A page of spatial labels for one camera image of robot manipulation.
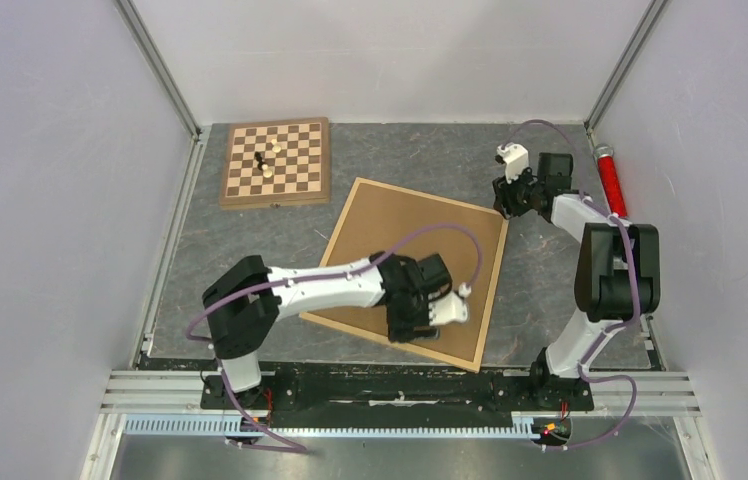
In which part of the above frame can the red glitter microphone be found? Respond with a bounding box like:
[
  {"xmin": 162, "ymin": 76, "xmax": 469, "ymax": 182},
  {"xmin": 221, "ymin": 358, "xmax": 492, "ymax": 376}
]
[{"xmin": 593, "ymin": 144, "xmax": 628, "ymax": 218}]

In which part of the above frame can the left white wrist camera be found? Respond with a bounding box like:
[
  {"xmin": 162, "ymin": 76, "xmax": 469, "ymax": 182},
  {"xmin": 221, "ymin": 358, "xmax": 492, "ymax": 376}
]
[{"xmin": 428, "ymin": 283, "xmax": 472, "ymax": 327}]

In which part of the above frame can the wooden picture frame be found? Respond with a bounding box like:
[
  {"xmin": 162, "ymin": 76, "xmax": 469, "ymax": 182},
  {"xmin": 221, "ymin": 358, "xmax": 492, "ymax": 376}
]
[{"xmin": 298, "ymin": 176, "xmax": 510, "ymax": 374}]

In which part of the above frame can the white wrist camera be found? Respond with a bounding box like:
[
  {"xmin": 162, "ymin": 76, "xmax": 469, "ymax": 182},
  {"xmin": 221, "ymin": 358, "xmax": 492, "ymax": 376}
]
[
  {"xmin": 428, "ymin": 283, "xmax": 472, "ymax": 327},
  {"xmin": 496, "ymin": 142, "xmax": 529, "ymax": 183}
]

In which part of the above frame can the brown frame backing board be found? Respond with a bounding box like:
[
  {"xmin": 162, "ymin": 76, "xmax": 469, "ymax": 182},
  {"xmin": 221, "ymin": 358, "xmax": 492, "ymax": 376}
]
[{"xmin": 321, "ymin": 178, "xmax": 508, "ymax": 371}]

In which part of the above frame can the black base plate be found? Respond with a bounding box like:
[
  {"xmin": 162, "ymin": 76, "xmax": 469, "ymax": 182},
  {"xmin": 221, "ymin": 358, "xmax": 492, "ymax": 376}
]
[{"xmin": 237, "ymin": 362, "xmax": 594, "ymax": 428}]

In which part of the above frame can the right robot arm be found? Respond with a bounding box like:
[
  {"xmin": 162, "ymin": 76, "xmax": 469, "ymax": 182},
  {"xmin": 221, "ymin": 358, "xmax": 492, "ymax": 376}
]
[{"xmin": 493, "ymin": 143, "xmax": 661, "ymax": 410}]

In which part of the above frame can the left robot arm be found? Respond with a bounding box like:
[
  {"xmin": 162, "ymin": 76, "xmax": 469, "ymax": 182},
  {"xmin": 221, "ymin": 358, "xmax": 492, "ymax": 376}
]
[{"xmin": 202, "ymin": 252, "xmax": 470, "ymax": 408}]

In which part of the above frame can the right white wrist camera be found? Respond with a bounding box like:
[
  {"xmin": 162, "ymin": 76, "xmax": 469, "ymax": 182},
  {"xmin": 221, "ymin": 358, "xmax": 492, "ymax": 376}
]
[{"xmin": 496, "ymin": 142, "xmax": 529, "ymax": 183}]

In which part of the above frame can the white slotted cable duct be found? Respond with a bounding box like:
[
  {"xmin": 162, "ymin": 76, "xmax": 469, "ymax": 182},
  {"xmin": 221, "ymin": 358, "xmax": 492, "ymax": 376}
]
[{"xmin": 123, "ymin": 413, "xmax": 554, "ymax": 440}]

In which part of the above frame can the black chess piece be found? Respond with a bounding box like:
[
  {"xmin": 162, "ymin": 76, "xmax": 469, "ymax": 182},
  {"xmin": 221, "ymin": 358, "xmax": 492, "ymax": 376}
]
[{"xmin": 254, "ymin": 152, "xmax": 267, "ymax": 170}]

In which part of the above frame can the wooden chessboard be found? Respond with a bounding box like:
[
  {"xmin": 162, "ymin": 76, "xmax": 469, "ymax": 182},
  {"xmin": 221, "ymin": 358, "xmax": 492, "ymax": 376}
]
[{"xmin": 219, "ymin": 117, "xmax": 331, "ymax": 210}]

